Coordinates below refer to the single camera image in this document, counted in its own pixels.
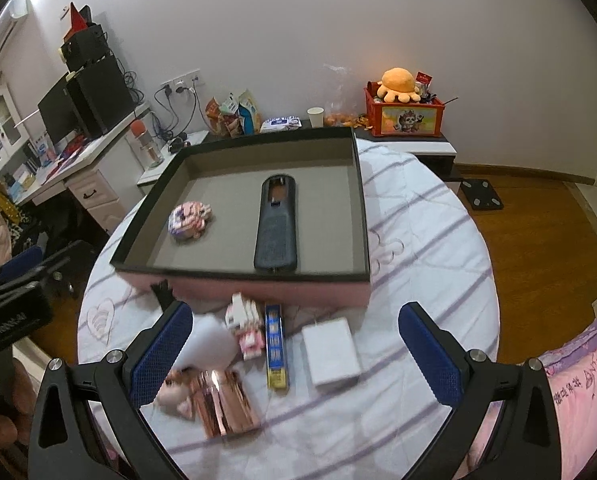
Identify black computer monitor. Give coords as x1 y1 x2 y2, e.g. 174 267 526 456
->
37 80 82 147

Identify white desk with drawers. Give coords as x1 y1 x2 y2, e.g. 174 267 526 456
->
16 102 152 236

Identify black speaker stack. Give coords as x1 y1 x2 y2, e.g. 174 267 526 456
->
66 55 135 137

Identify pink pig plush toy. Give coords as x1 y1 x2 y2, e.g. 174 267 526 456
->
157 367 199 418

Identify dark textured oblong case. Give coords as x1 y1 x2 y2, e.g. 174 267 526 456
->
253 172 299 275

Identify pink building block toy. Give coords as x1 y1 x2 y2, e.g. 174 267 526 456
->
168 201 215 242

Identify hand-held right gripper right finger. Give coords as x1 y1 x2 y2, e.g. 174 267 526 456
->
397 301 563 480

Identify orange octopus plush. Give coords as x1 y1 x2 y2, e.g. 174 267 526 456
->
376 67 422 102

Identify clear bag of oranges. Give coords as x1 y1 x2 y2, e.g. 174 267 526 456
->
323 65 374 130

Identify clear bottle with red cap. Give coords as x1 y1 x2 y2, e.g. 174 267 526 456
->
131 119 164 168

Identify black power cables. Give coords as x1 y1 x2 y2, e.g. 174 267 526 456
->
153 85 204 141

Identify pink printed blanket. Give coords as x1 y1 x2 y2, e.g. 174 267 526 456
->
453 310 597 480

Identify white building block figure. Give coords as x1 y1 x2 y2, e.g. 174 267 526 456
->
226 292 265 361

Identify leopard print cloth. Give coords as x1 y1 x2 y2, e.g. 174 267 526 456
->
0 180 34 241

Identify slim blue and yellow box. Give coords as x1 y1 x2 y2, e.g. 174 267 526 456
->
263 302 290 392

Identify rose gold metal cup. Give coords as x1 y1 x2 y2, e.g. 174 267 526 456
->
188 367 263 441

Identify small white box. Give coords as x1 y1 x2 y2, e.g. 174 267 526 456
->
301 317 363 387

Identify red storage crate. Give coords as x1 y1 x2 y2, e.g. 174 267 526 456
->
363 85 447 138

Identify black bathroom scale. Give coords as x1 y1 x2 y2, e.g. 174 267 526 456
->
459 177 505 211

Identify red folder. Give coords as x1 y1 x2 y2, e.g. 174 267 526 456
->
53 135 92 171

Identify white air conditioner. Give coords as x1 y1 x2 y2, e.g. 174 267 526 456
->
0 0 32 73

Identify white side table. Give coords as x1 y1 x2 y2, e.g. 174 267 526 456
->
137 130 210 196

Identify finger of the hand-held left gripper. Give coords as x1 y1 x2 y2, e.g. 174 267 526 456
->
28 240 99 283
0 246 46 288

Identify wet wipes packet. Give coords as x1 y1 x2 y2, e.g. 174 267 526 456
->
259 116 303 134

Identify pink box with black rim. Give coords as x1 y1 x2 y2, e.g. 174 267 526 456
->
109 126 373 308

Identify white wall power strip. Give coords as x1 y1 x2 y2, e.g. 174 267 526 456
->
159 74 202 95

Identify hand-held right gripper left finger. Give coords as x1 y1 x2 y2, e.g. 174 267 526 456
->
27 300 194 480

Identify white and black nightstand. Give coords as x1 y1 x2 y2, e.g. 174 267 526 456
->
353 125 458 176

